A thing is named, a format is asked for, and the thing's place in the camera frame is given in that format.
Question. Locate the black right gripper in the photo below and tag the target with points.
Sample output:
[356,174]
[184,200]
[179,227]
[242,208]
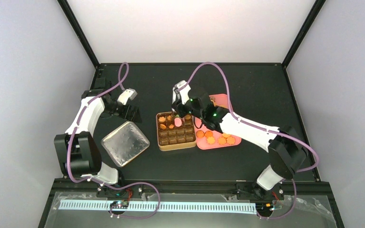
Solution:
[177,107]

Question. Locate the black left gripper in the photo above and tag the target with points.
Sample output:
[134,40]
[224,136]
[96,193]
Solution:
[130,117]

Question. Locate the gold cookie tin box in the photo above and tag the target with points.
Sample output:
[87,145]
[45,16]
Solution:
[175,138]

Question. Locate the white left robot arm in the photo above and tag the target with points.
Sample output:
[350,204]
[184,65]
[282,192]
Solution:
[78,154]

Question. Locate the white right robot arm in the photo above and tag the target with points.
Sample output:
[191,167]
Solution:
[286,152]

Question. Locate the pink round macaron cookie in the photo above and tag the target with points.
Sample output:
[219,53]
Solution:
[178,122]

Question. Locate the pink plastic tray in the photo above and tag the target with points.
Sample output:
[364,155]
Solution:
[207,139]

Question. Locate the silver tin lid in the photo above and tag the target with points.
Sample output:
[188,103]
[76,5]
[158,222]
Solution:
[125,143]

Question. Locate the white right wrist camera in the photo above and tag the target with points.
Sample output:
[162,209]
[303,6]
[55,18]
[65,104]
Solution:
[180,92]

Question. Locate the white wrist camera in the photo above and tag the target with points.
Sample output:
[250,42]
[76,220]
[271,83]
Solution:
[126,95]
[180,92]

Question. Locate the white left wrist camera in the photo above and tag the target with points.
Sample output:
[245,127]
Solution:
[126,95]

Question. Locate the black enclosure frame post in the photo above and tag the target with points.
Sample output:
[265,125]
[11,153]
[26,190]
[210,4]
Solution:
[67,10]

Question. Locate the light blue slotted cable duct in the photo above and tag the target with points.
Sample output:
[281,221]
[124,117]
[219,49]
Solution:
[148,206]

